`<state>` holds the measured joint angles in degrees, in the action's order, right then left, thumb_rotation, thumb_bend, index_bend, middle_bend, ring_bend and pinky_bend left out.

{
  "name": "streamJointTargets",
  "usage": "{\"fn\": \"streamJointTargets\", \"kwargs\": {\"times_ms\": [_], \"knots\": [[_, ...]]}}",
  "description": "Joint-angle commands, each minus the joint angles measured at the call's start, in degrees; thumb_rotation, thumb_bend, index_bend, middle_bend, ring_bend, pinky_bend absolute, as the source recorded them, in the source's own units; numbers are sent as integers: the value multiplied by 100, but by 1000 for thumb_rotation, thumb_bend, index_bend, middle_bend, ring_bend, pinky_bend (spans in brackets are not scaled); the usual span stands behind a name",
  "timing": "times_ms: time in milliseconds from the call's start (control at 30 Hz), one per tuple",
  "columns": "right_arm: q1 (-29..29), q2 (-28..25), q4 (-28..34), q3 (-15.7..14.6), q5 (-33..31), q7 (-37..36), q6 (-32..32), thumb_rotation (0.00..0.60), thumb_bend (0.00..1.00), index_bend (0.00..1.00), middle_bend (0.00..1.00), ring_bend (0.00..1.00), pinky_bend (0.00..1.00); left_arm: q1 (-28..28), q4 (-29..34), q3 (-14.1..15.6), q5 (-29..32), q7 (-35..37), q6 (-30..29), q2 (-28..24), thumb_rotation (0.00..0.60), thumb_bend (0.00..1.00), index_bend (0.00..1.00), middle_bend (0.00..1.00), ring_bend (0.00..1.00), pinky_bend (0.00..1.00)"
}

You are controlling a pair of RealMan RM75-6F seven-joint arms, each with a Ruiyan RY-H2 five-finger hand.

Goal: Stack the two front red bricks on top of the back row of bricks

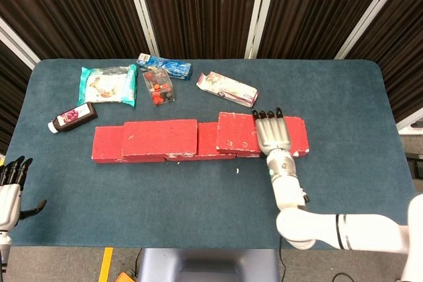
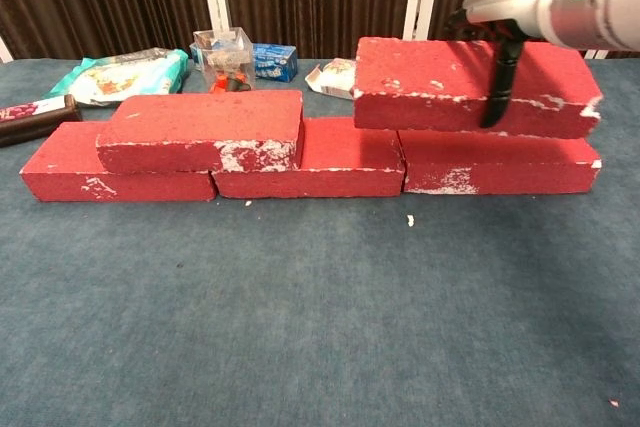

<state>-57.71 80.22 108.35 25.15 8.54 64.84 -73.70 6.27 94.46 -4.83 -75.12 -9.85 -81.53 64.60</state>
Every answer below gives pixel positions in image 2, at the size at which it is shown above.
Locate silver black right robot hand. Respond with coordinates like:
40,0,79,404
444,0,546,129

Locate red painted foam brick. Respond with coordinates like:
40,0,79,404
95,89,305,174
398,129,603,196
352,36,604,140
211,116,406,200
20,120,219,203

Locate white and red carton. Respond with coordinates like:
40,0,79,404
304,57,357,101

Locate blue cardboard box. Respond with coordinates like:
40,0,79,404
188,41,299,84

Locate clear plastic box with caps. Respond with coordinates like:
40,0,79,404
192,26,257,95

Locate blue felt table cover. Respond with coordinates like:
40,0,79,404
0,57,640,427

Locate teal white snack bag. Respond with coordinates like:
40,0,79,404
47,47,191,109

